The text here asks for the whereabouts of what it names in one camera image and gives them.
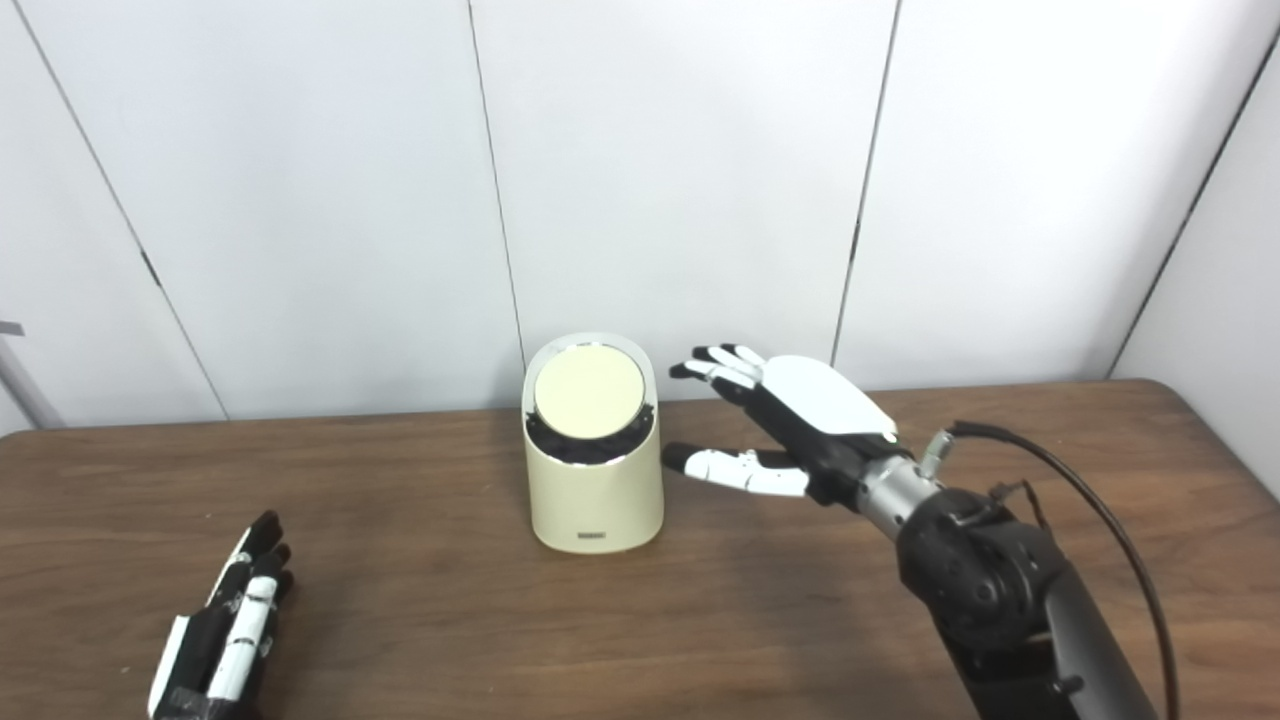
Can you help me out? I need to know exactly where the gray wall post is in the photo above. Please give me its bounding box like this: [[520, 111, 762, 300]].
[[0, 340, 66, 431]]

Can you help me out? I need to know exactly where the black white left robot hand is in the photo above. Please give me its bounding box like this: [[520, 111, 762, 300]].
[[147, 510, 295, 720]]

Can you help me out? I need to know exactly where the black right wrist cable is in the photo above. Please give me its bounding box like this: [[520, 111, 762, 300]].
[[920, 420, 1181, 720]]

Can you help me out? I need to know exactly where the thin black right arm wire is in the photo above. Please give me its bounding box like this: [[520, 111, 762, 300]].
[[985, 480, 1051, 531]]

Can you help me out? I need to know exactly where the black bin liner bag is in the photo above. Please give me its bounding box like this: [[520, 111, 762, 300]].
[[526, 400, 658, 467]]

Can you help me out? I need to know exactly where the cream-colored lidded bin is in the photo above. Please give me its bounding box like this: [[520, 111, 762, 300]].
[[522, 333, 665, 554]]

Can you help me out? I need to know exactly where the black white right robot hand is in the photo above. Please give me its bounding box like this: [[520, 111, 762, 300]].
[[661, 344, 916, 509]]

